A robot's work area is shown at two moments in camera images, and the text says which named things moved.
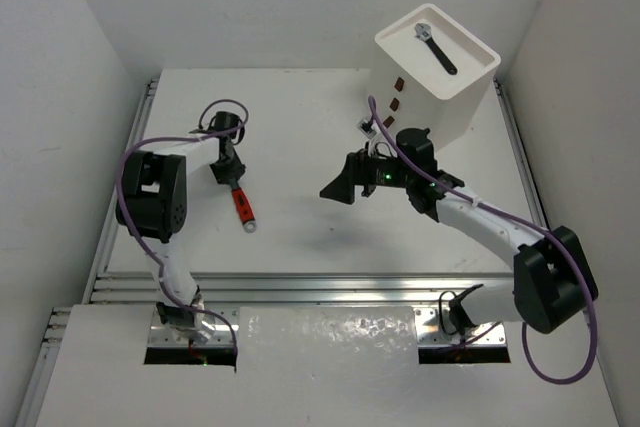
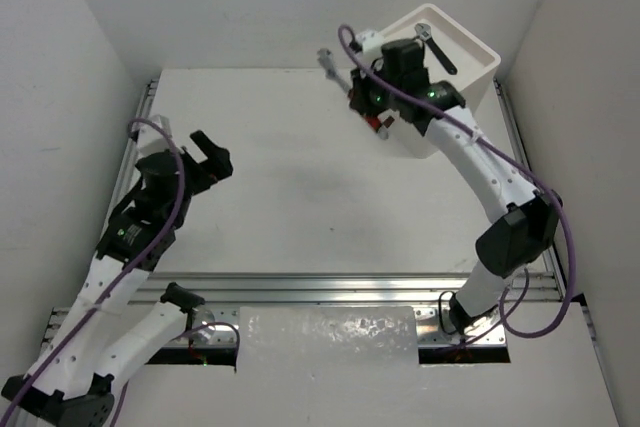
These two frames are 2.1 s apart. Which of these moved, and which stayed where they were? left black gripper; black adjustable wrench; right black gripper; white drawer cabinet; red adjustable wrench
Moved: red adjustable wrench; right black gripper; left black gripper
Stayed: white drawer cabinet; black adjustable wrench
